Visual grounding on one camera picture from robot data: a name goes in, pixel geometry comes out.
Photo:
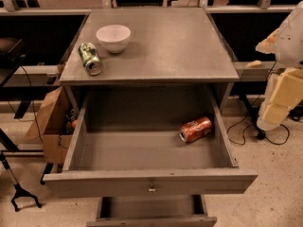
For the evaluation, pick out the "red coke can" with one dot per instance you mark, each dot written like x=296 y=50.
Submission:
x=195 y=129

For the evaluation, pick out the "open grey lower drawer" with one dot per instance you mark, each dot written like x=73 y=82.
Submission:
x=163 y=211

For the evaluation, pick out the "green soda can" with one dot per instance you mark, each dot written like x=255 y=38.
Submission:
x=90 y=59

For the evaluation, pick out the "open grey top drawer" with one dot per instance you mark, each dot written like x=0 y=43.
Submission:
x=128 y=137

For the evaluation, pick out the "white bowl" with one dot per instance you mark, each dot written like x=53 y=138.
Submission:
x=114 y=38

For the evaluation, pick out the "brass drawer knob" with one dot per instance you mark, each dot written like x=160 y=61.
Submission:
x=152 y=189

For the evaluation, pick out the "black table leg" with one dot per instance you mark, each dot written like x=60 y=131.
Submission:
x=261 y=134

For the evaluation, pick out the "black tripod stand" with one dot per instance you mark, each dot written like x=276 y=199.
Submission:
x=20 y=192

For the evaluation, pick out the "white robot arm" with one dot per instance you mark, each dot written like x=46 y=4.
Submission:
x=286 y=42

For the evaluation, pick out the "open grey drawer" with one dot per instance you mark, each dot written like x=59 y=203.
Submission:
x=128 y=137
x=163 y=211

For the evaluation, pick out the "brown cardboard box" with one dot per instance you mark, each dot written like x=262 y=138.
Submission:
x=54 y=126

